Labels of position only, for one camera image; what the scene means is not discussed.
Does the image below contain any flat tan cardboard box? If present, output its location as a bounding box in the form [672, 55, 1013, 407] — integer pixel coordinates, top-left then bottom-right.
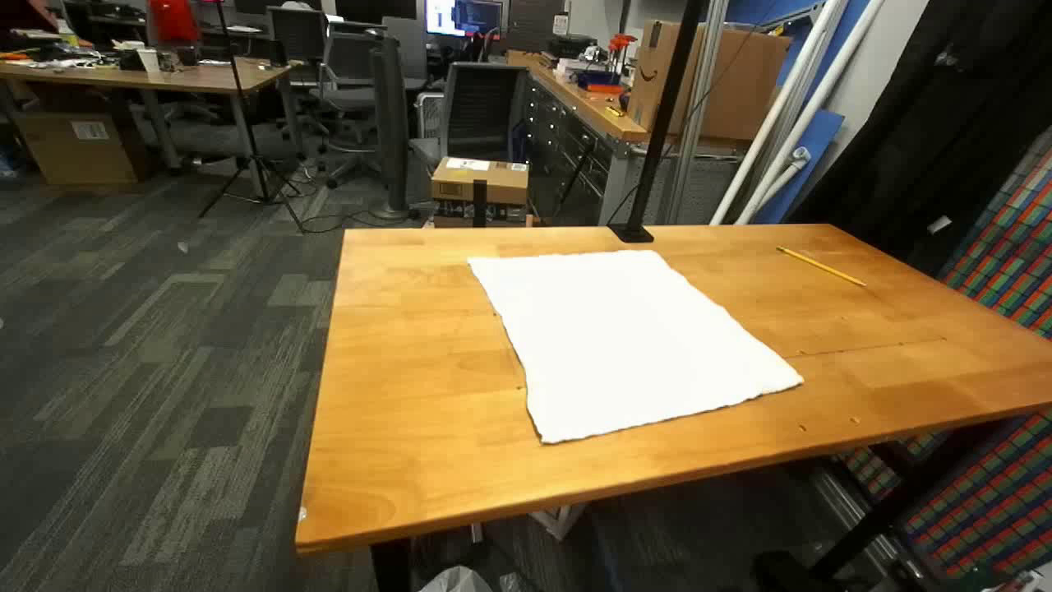
[428, 155, 534, 208]

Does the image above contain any dark office chair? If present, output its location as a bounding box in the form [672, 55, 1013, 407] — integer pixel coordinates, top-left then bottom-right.
[266, 2, 383, 184]

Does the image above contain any blue board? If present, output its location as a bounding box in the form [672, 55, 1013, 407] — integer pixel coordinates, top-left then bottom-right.
[723, 0, 848, 227]

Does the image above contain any lit computer monitor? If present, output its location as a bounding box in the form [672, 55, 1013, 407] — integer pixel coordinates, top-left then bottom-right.
[425, 0, 506, 43]

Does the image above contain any black vertical pole with base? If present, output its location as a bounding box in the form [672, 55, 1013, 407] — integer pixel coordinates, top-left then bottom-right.
[607, 0, 710, 247]

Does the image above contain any grey framed office chair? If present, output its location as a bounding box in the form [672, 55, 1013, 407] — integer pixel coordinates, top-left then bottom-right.
[442, 58, 534, 164]

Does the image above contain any grey drawer cabinet wooden top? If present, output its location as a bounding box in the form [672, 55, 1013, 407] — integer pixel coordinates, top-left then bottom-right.
[502, 44, 749, 231]

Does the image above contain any grey partition panel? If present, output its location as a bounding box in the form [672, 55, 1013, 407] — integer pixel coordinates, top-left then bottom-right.
[369, 36, 415, 214]

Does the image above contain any bright red object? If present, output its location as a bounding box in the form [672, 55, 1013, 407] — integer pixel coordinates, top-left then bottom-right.
[146, 0, 205, 50]

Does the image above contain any colourful patterned mat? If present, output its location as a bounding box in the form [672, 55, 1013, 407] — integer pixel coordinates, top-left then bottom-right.
[843, 127, 1052, 585]

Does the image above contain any black curtain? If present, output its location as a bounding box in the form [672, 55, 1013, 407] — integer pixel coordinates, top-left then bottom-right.
[794, 0, 1052, 277]

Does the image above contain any large brown cardboard box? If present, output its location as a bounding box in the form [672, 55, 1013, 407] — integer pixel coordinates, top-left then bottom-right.
[625, 16, 795, 143]

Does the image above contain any black tripod stand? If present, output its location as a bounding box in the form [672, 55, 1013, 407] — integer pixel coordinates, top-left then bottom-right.
[193, 0, 311, 235]

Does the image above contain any long white tube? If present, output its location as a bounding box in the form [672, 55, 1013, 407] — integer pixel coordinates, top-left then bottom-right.
[733, 0, 889, 227]
[707, 0, 850, 227]

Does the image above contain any long wooden office desk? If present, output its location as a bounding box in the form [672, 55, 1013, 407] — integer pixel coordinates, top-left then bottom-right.
[0, 51, 306, 176]

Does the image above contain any yellow pencil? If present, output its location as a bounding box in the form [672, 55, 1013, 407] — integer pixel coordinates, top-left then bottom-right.
[775, 242, 867, 293]

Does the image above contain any cardboard box under desk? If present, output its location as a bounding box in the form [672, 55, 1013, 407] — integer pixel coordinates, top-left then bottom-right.
[13, 109, 154, 189]

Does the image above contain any white cloth towel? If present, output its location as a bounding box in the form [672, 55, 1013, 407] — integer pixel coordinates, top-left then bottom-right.
[467, 247, 804, 447]

